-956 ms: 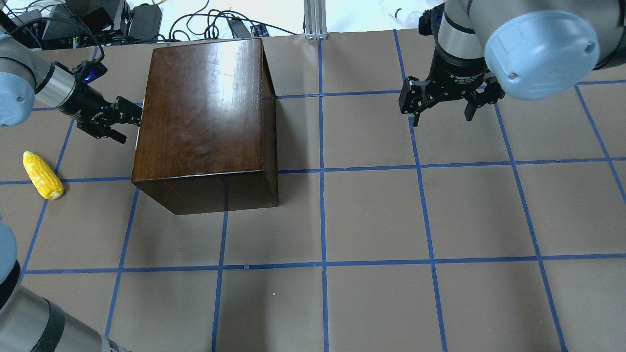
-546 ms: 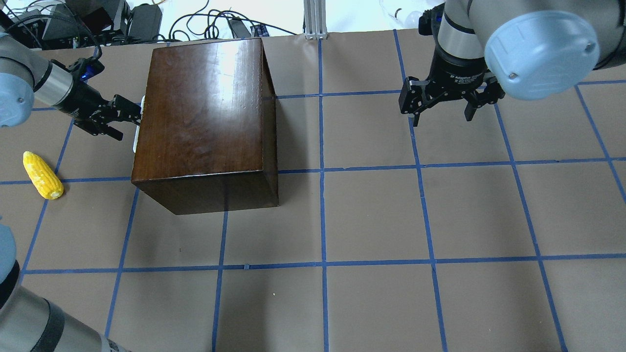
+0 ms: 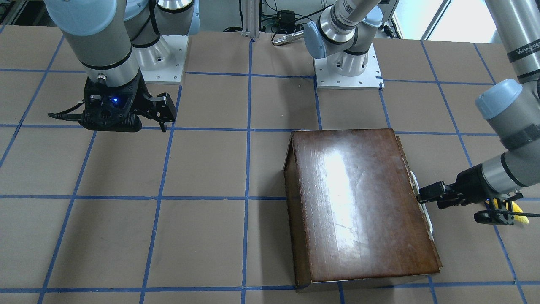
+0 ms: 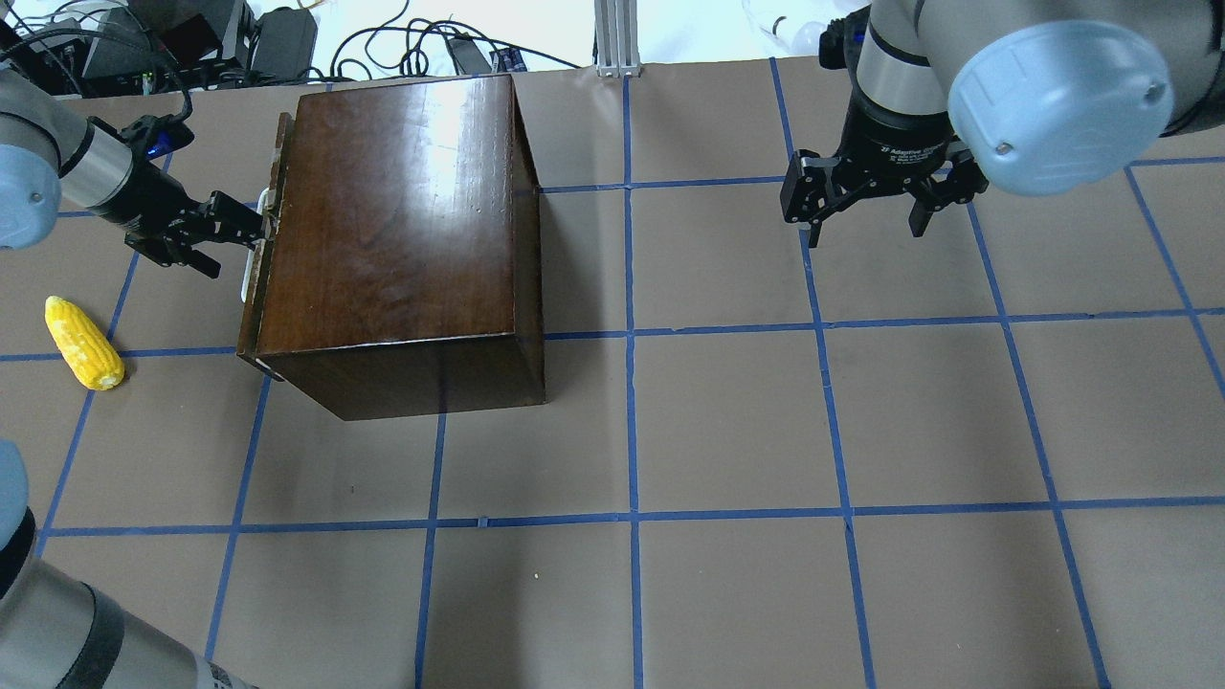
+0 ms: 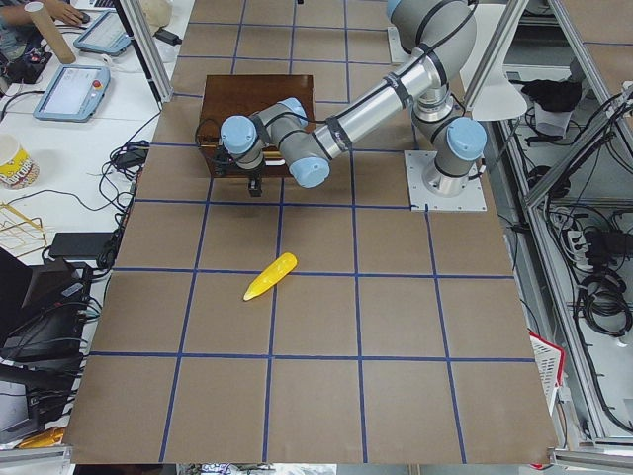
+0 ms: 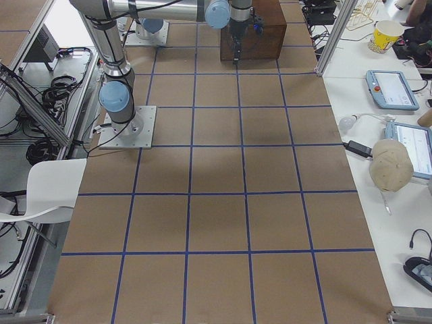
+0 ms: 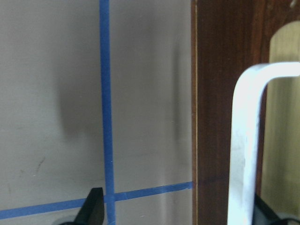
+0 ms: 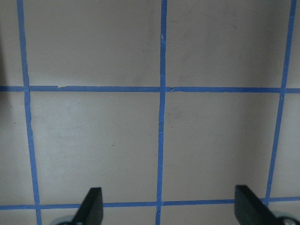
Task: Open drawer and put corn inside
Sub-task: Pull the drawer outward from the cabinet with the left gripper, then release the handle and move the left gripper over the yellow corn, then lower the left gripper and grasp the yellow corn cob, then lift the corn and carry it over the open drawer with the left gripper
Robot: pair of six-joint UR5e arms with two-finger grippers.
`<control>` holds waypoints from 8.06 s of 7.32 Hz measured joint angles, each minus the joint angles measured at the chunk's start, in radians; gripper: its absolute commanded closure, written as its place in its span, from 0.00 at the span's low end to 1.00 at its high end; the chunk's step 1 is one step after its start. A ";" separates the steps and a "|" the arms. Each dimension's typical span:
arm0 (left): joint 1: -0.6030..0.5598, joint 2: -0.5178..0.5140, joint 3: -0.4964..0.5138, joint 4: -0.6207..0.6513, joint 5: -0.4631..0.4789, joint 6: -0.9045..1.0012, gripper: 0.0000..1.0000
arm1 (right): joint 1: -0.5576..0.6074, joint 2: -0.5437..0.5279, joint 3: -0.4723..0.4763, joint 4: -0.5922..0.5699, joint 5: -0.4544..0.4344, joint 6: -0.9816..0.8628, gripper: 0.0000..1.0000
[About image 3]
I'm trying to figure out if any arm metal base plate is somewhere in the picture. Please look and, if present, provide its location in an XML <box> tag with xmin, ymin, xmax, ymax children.
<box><xmin>313</xmin><ymin>44</ymin><xmax>385</xmax><ymax>90</ymax></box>
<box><xmin>133</xmin><ymin>36</ymin><xmax>190</xmax><ymax>84</ymax></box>

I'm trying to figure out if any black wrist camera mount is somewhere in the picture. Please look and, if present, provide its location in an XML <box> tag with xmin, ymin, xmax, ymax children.
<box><xmin>474</xmin><ymin>198</ymin><xmax>529</xmax><ymax>225</ymax></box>

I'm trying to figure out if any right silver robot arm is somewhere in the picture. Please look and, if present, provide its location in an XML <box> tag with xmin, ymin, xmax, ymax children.
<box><xmin>44</xmin><ymin>0</ymin><xmax>200</xmax><ymax>133</ymax></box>

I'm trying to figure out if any dark wooden drawer cabinet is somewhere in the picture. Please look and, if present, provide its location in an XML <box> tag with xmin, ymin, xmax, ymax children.
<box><xmin>283</xmin><ymin>128</ymin><xmax>443</xmax><ymax>293</ymax></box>

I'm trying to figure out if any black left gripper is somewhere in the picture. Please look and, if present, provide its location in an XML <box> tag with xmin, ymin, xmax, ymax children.
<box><xmin>416</xmin><ymin>164</ymin><xmax>491</xmax><ymax>210</ymax></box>

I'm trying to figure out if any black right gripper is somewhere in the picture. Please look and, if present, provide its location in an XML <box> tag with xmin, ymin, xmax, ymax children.
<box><xmin>79</xmin><ymin>71</ymin><xmax>177</xmax><ymax>133</ymax></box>

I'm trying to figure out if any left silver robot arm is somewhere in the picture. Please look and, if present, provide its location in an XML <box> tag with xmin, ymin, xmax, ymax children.
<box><xmin>417</xmin><ymin>0</ymin><xmax>540</xmax><ymax>209</ymax></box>

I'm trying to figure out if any wooden drawer white handle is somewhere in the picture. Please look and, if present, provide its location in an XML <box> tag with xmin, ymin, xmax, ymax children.
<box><xmin>409</xmin><ymin>171</ymin><xmax>434</xmax><ymax>237</ymax></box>

